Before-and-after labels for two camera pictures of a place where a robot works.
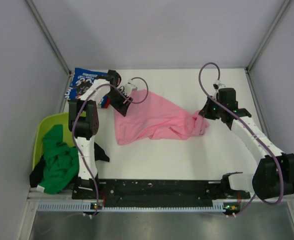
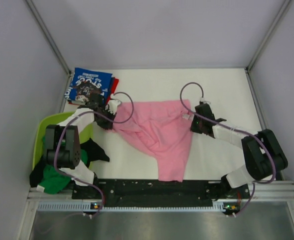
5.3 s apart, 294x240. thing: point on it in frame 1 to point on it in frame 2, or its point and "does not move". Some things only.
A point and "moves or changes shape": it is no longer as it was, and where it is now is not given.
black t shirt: x=35 y=175 does not move
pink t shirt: x=156 y=118 moves or changes shape
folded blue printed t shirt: x=82 y=79 does not move
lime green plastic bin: x=45 y=125 does not move
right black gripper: x=205 y=111 to x=193 y=128
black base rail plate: x=158 y=193 does not move
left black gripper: x=120 y=107 to x=107 y=126
